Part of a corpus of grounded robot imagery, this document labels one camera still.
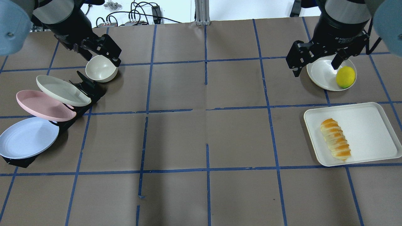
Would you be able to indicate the white plate under lemon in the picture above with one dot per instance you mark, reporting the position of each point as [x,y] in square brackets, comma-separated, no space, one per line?
[323,75]

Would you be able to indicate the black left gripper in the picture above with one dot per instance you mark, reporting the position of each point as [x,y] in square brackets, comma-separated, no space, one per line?
[67,28]

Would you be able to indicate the black dish rack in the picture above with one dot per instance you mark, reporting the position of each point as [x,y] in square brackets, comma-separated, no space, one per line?
[90,89]

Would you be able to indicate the cream bowl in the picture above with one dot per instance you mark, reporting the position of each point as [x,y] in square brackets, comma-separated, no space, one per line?
[101,69]

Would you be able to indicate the pink plate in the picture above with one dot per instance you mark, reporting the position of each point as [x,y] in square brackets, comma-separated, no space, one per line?
[41,105]

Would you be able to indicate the aluminium frame post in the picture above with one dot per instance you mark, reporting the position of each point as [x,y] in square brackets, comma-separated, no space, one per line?
[202,16]

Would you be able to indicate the white rectangular tray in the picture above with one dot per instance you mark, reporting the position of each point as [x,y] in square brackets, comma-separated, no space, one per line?
[368,131]

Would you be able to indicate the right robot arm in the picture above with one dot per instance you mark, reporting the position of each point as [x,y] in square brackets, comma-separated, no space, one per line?
[385,15]

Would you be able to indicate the blue plate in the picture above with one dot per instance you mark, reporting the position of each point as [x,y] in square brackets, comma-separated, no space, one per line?
[27,138]

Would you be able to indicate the black power adapter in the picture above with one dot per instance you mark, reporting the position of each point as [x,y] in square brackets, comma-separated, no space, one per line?
[156,14]

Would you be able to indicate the orange striped bread loaf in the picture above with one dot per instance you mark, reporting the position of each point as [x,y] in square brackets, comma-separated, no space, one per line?
[335,139]

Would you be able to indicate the yellow lemon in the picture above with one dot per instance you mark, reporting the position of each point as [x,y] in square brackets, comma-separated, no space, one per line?
[345,77]

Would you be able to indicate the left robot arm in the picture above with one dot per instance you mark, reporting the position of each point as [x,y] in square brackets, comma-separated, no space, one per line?
[64,18]

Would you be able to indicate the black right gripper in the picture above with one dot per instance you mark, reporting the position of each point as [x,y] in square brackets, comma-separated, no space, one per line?
[340,31]

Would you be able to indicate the cream plate in rack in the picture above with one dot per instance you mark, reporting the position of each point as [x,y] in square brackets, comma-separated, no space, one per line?
[62,91]

